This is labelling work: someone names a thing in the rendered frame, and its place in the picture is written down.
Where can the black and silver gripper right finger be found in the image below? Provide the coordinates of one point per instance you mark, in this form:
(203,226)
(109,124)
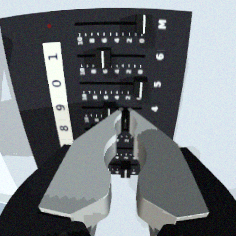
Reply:
(175,187)

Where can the black lighting desk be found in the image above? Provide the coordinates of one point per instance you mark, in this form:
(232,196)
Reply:
(59,92)

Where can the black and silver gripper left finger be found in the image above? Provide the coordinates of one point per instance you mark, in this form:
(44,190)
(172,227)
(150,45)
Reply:
(74,184)

